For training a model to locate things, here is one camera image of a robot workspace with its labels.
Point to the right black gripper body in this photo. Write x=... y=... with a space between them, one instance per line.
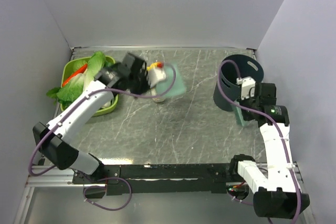
x=249 y=103

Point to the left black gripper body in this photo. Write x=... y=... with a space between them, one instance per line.
x=139 y=83

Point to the teal hand brush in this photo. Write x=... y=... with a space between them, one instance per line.
x=238 y=112

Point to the teal dustpan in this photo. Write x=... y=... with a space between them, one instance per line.
x=178 y=88

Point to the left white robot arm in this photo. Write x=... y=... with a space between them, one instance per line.
x=53 y=139

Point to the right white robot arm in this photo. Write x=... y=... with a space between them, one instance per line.
x=277 y=194

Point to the white green napa cabbage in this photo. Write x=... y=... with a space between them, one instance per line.
x=95 y=64

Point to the orange carrot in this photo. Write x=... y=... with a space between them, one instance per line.
x=79 y=71

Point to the green lettuce leaf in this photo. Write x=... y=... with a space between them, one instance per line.
x=69 y=93

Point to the green plastic basket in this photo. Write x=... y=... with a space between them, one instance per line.
x=74 y=65

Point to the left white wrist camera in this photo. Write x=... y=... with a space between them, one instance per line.
x=156 y=74

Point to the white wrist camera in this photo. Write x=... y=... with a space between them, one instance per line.
x=247 y=87
x=156 y=74

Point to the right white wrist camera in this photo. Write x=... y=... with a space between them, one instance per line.
x=247 y=87

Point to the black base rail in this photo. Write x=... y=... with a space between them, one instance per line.
x=163 y=178

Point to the aluminium frame rail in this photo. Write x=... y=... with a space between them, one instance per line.
x=229 y=70

